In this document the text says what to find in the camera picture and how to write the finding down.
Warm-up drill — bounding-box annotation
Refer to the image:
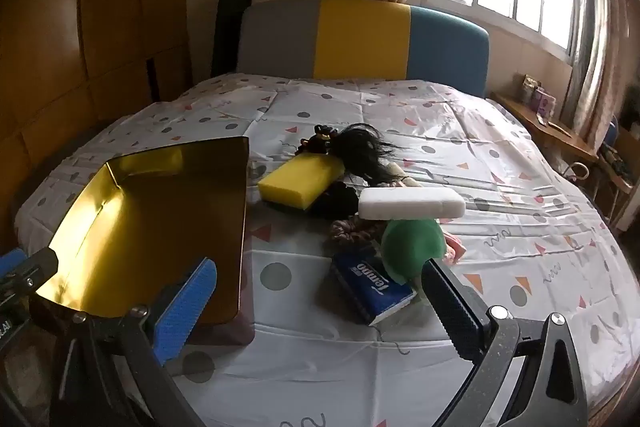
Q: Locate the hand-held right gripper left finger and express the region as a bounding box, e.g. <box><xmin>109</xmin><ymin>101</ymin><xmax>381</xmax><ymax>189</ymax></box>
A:
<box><xmin>50</xmin><ymin>257</ymin><xmax>221</xmax><ymax>427</ymax></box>

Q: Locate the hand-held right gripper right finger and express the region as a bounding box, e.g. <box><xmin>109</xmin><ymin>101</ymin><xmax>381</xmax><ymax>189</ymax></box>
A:
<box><xmin>420</xmin><ymin>259</ymin><xmax>591</xmax><ymax>427</ymax></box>

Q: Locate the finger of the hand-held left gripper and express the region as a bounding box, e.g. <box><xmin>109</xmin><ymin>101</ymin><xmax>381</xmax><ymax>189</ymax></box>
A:
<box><xmin>12</xmin><ymin>247</ymin><xmax>63</xmax><ymax>303</ymax></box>
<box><xmin>0</xmin><ymin>248</ymin><xmax>27</xmax><ymax>280</ymax></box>

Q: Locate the green silicone travel bottle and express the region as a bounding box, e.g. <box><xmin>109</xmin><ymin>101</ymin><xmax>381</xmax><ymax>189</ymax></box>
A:
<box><xmin>382</xmin><ymin>218</ymin><xmax>446</xmax><ymax>284</ymax></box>

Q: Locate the blue tissue packet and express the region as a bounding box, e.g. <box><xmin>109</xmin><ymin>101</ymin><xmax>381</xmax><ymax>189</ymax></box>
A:
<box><xmin>330</xmin><ymin>247</ymin><xmax>418</xmax><ymax>327</ymax></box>

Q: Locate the maroon box with gold lining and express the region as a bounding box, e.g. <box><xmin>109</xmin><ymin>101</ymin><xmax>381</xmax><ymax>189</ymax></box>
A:
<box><xmin>30</xmin><ymin>136</ymin><xmax>256</xmax><ymax>348</ymax></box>

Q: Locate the white sponge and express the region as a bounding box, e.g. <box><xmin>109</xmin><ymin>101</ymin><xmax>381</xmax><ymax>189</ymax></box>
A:
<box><xmin>358</xmin><ymin>187</ymin><xmax>466</xmax><ymax>222</ymax></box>

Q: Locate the pink satin scrunchie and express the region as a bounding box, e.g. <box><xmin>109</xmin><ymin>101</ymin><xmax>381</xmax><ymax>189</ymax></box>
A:
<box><xmin>327</xmin><ymin>214</ymin><xmax>386</xmax><ymax>253</ymax></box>

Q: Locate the black scrunchie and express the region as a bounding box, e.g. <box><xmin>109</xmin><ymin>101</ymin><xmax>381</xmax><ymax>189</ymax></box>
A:
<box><xmin>312</xmin><ymin>182</ymin><xmax>361</xmax><ymax>220</ymax></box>

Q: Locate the yellow sponge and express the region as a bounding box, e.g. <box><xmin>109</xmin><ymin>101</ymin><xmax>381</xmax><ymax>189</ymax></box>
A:
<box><xmin>258</xmin><ymin>155</ymin><xmax>346</xmax><ymax>208</ymax></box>

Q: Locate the bundle of black hair ties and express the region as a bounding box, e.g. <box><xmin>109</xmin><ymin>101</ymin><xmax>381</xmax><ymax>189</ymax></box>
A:
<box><xmin>292</xmin><ymin>124</ymin><xmax>336</xmax><ymax>155</ymax></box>

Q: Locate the wooden side shelf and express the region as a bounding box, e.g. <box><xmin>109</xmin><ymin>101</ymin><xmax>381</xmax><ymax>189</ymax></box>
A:
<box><xmin>492</xmin><ymin>92</ymin><xmax>601</xmax><ymax>162</ymax></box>

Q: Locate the white patterned bedsheet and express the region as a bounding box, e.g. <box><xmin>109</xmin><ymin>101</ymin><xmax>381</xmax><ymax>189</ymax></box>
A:
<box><xmin>15</xmin><ymin>74</ymin><xmax>626</xmax><ymax>427</ymax></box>

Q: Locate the purple small box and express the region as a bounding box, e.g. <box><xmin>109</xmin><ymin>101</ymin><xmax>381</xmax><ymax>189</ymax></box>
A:
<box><xmin>522</xmin><ymin>74</ymin><xmax>557</xmax><ymax>116</ymax></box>

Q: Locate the wooden wardrobe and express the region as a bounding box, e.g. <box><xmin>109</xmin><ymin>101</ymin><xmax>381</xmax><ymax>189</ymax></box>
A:
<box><xmin>0</xmin><ymin>0</ymin><xmax>193</xmax><ymax>253</ymax></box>

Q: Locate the grey yellow blue headboard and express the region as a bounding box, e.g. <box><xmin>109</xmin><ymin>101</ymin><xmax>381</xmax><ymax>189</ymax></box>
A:
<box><xmin>235</xmin><ymin>0</ymin><xmax>490</xmax><ymax>98</ymax></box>

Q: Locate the black rolled mat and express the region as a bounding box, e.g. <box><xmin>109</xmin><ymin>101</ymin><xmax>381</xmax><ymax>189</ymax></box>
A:
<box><xmin>212</xmin><ymin>0</ymin><xmax>253</xmax><ymax>78</ymax></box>

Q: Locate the sheer grey curtain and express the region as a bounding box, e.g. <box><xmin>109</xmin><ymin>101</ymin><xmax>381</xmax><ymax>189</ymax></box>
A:
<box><xmin>560</xmin><ymin>0</ymin><xmax>636</xmax><ymax>142</ymax></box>

